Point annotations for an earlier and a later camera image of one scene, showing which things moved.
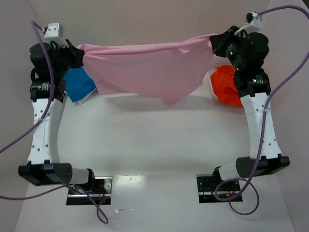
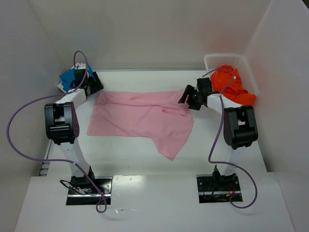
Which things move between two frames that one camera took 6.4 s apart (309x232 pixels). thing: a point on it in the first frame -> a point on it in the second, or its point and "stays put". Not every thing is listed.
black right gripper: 219,45 -> 191,97
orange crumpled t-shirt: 224,86 stays put
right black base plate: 207,184 stays put
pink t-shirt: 166,69 -> 157,114
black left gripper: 73,57 -> 94,85
